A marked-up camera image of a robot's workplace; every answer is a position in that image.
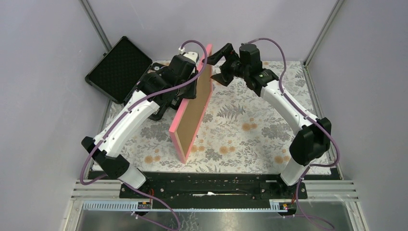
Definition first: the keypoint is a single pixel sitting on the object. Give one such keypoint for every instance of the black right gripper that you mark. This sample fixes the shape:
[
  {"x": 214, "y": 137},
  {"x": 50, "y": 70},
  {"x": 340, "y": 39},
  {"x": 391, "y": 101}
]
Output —
[{"x": 228, "y": 52}]

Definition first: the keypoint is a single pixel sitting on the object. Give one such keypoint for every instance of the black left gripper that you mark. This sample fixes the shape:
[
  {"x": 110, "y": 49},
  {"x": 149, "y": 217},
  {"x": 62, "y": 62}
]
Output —
[{"x": 191, "y": 94}]

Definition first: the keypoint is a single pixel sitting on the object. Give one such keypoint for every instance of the light wooden picture frame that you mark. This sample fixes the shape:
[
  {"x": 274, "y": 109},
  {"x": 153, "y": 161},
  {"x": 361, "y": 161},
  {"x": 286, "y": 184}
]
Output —
[{"x": 179, "y": 113}]

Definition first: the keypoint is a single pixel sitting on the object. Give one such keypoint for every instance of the brown cardboard backing board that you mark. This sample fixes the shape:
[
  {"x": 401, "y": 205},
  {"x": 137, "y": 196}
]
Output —
[{"x": 193, "y": 114}]

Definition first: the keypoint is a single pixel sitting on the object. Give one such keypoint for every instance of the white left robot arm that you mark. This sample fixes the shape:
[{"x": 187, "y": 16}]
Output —
[{"x": 153, "y": 94}]

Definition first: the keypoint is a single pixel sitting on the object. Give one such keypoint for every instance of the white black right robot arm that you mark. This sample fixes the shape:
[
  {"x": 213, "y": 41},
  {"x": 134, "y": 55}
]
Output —
[{"x": 311, "y": 134}]

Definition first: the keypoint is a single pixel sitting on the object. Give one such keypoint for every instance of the black poker chip case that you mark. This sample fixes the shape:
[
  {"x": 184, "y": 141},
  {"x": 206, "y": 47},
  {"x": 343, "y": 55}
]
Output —
[{"x": 118, "y": 73}]

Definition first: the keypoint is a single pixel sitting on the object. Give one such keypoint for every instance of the floral patterned table mat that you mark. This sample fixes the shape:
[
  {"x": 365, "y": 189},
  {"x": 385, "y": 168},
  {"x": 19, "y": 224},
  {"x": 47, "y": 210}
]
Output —
[{"x": 239, "y": 133}]

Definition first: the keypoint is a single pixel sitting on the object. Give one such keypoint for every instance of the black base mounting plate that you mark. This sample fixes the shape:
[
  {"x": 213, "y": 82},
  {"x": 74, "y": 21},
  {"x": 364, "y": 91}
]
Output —
[{"x": 220, "y": 190}]

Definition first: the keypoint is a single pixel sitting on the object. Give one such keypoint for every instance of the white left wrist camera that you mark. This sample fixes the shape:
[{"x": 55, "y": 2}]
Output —
[{"x": 194, "y": 56}]

